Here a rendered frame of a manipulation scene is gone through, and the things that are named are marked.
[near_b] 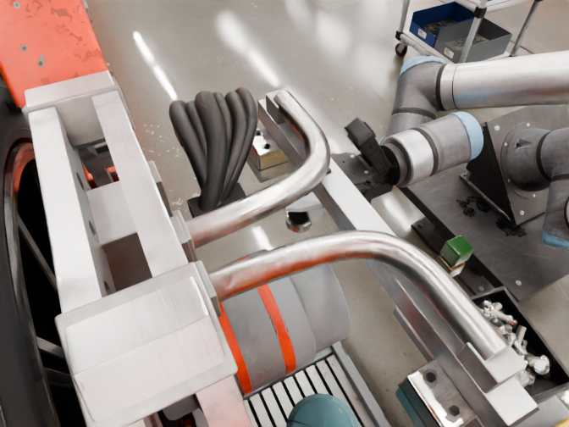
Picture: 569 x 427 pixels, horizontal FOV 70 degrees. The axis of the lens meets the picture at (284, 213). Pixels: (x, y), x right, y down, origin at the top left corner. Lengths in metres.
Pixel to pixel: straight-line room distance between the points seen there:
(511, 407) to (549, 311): 1.35
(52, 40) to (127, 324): 0.25
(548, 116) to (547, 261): 0.46
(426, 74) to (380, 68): 1.68
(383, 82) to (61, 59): 2.16
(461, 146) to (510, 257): 0.65
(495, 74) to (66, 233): 0.74
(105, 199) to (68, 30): 0.15
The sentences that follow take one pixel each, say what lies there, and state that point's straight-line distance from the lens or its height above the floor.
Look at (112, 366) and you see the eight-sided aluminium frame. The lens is 0.20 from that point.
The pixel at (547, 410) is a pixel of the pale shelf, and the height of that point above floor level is 0.45.
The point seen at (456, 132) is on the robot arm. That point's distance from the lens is 0.75.
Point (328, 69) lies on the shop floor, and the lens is 2.50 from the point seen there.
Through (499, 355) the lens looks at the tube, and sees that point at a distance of 0.34.
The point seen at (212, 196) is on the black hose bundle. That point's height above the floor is 0.99.
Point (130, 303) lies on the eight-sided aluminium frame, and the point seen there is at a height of 1.12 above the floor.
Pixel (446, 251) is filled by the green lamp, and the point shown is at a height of 0.64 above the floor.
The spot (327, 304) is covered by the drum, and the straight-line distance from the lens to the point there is 0.44.
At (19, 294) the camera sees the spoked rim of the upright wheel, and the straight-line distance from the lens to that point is 0.26.
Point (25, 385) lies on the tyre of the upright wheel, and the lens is 0.23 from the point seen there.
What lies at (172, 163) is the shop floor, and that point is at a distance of 1.94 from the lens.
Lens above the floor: 1.29
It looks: 51 degrees down
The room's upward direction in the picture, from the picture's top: straight up
